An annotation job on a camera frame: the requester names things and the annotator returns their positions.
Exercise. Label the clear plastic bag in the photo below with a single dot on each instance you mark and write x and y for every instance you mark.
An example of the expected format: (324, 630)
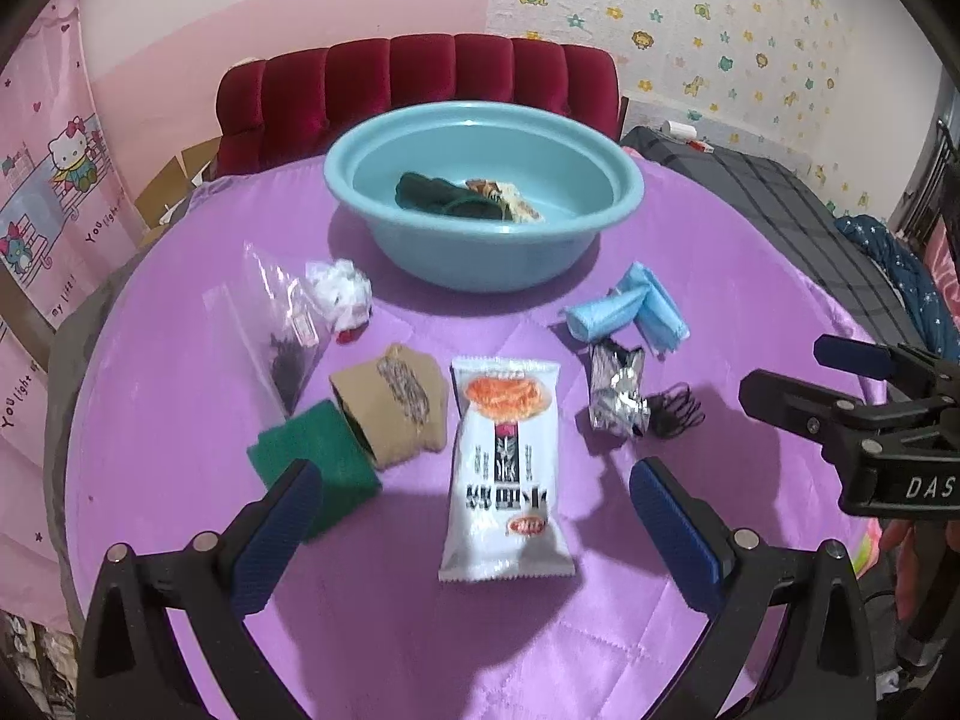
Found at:
(289, 360)

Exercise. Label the grey under cloth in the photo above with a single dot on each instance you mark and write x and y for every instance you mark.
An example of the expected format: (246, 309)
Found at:
(71, 360)

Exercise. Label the red velvet sofa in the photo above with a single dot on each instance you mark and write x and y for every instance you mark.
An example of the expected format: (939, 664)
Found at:
(420, 82)

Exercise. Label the crumpled white wrapper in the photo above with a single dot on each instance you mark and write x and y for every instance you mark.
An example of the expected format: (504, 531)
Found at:
(341, 292)

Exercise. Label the cardboard box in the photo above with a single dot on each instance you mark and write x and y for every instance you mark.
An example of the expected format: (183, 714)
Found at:
(176, 187)

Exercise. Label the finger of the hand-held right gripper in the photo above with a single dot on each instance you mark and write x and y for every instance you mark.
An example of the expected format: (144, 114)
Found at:
(787, 405)
(851, 355)

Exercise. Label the white snack packet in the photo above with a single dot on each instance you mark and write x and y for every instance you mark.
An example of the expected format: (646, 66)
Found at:
(506, 465)

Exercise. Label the person's right hand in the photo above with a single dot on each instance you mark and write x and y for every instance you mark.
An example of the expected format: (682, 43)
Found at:
(898, 551)

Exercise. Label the dark green cloth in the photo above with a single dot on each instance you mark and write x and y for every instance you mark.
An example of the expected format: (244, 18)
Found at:
(424, 193)

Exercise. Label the grey plaid bed blanket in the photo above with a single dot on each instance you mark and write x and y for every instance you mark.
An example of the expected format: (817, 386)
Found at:
(757, 195)

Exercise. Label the brown snack packet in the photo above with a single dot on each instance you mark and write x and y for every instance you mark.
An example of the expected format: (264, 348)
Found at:
(514, 204)

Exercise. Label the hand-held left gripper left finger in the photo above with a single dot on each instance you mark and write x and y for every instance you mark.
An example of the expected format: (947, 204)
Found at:
(274, 529)

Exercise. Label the purple quilted tablecloth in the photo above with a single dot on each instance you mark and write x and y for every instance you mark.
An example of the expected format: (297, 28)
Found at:
(420, 637)

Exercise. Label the light blue plastic basin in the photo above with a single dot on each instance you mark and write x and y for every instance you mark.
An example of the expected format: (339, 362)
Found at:
(450, 255)

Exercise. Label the blue starred cloth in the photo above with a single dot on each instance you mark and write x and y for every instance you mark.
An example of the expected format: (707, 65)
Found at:
(900, 270)

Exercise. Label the green scouring cloth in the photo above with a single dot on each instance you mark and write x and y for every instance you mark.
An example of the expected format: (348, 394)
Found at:
(300, 442)

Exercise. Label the beige sock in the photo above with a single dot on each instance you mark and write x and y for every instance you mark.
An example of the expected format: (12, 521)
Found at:
(375, 405)

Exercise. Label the silver foil packet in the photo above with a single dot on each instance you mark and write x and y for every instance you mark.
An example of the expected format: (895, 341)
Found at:
(616, 390)

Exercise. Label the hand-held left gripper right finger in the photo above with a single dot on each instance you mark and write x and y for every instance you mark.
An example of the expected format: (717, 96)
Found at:
(679, 529)

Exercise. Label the pink cartoon curtain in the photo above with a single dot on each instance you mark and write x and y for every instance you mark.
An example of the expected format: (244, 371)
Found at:
(52, 165)

